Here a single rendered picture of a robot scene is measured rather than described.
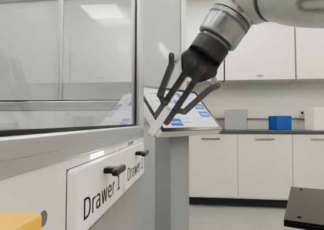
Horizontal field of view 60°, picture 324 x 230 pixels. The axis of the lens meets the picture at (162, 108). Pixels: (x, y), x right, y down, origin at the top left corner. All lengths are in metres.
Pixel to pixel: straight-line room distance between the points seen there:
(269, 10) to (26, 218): 0.47
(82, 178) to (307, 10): 0.44
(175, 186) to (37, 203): 1.18
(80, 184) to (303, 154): 3.28
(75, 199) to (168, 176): 1.07
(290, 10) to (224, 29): 0.13
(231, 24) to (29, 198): 0.45
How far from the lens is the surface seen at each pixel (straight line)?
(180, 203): 1.61
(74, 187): 0.49
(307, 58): 4.10
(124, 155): 0.78
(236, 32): 0.59
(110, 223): 0.76
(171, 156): 1.50
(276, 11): 0.53
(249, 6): 0.58
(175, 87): 0.58
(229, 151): 3.45
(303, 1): 0.50
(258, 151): 3.50
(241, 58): 3.90
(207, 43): 0.57
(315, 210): 0.87
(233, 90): 4.18
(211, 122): 1.65
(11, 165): 0.36
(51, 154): 0.44
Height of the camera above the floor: 1.01
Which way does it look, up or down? 3 degrees up
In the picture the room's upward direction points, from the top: straight up
